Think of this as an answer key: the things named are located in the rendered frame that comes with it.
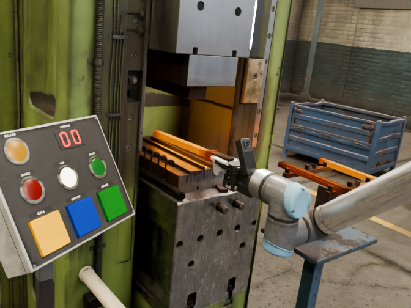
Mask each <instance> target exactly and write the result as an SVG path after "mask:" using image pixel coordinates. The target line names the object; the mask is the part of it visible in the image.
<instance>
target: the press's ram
mask: <svg viewBox="0 0 411 308"><path fill-rule="evenodd" d="M255 7H256V0H151V3H150V23H149V42H148V49H152V50H159V51H165V52H169V53H176V54H195V55H204V56H223V57H243V58H249V55H250V45H251V36H252V31H253V21H254V13H255Z"/></svg>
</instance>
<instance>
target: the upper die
mask: <svg viewBox="0 0 411 308"><path fill-rule="evenodd" d="M237 63H238V57H223V56H204V55H195V54H176V53H169V52H165V51H159V50H155V49H148V52H147V72H146V75H147V76H151V77H154V78H158V79H162V80H165V81H169V82H172V83H176V84H181V85H183V86H235V78H236V73H237Z"/></svg>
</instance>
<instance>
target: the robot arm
mask: <svg viewBox="0 0 411 308"><path fill-rule="evenodd" d="M235 144H236V147H237V153H238V156H239V158H234V157H233V158H234V160H232V161H230V162H228V161H227V160H225V159H222V158H219V157H217V156H215V155H213V156H211V160H212V161H213V171H214V174H215V175H216V176H218V175H219V173H220V172H221V171H222V172H224V173H225V174H226V175H225V180H223V185H222V186H223V187H225V188H227V189H228V190H230V191H232V192H235V191H238V192H240V193H242V194H244V195H245V196H247V197H249V198H253V197H255V198H257V199H259V200H261V201H262V202H264V203H266V204H268V213H267V220H266V224H265V230H264V236H263V244H262V245H263V247H264V249H265V250H266V251H267V252H269V253H270V254H272V255H275V256H277V257H290V256H291V255H292V254H293V252H294V247H297V246H301V245H303V244H306V243H310V242H313V241H317V240H323V239H326V238H328V237H329V236H330V235H332V234H334V233H336V232H337V231H340V230H342V229H345V228H347V227H350V226H352V225H354V224H357V223H359V222H362V221H364V220H366V219H369V218H371V217H373V216H376V215H379V214H381V213H383V212H386V211H388V210H390V209H393V208H395V207H398V206H400V205H403V204H405V203H407V202H410V201H411V161H409V162H408V163H405V164H403V165H402V166H399V167H397V168H395V169H393V170H391V171H389V172H387V173H386V174H383V175H381V176H379V177H377V178H375V179H373V180H371V181H369V182H367V183H365V184H364V185H361V186H359V187H357V188H355V189H353V190H351V191H349V192H347V193H345V194H343V195H341V196H339V197H337V198H335V199H333V200H331V201H329V202H327V203H325V204H323V205H319V206H318V207H316V208H313V209H312V210H310V211H308V208H309V206H310V203H311V196H310V193H309V191H308V189H307V188H306V187H304V186H302V185H301V184H299V183H297V182H295V181H292V180H289V179H287V178H284V177H282V176H280V175H278V174H276V173H273V172H271V171H269V170H267V169H257V167H256V162H255V159H254V153H253V148H252V145H251V139H250V138H241V139H238V140H236V142H235ZM226 182H227V185H228V186H231V188H228V187H226ZM235 187H236V189H235Z"/></svg>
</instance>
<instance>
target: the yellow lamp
mask: <svg viewBox="0 0 411 308"><path fill-rule="evenodd" d="M7 153H8V154H9V156H10V157H11V159H13V160H15V161H23V160H24V159H25V158H26V156H27V150H26V147H25V146H24V145H23V144H22V143H21V142H19V141H11V142H9V144H8V146H7Z"/></svg>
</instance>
